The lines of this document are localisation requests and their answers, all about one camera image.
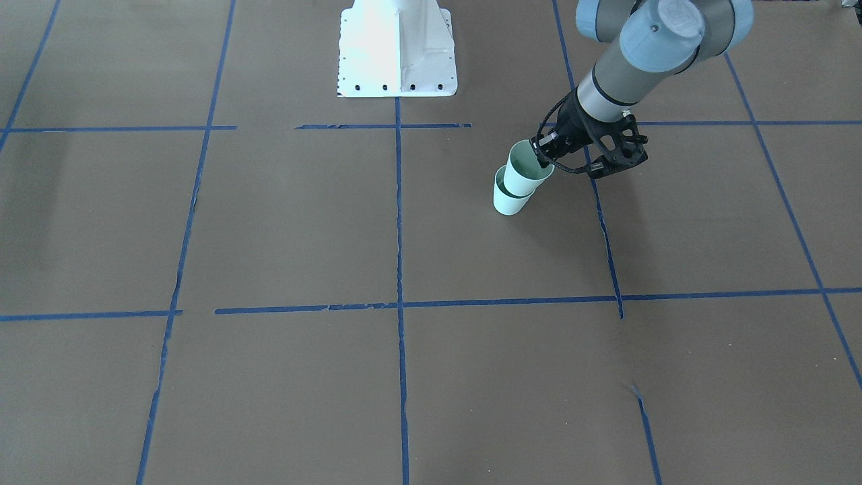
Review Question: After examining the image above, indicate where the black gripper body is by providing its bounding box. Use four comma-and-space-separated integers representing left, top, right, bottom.
531, 91, 599, 163

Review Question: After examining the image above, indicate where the mint green cup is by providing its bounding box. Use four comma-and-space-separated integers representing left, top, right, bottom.
502, 140, 555, 197
493, 165, 536, 216

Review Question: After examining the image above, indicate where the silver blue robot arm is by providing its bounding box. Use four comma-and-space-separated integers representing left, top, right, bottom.
530, 1, 754, 179

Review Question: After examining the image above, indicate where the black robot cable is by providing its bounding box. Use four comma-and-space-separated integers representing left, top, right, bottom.
535, 94, 593, 175

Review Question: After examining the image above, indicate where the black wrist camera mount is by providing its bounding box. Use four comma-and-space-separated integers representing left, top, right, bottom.
585, 111, 649, 179

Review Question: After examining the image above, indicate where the white pedestal column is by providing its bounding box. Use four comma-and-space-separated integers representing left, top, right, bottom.
337, 1, 459, 98

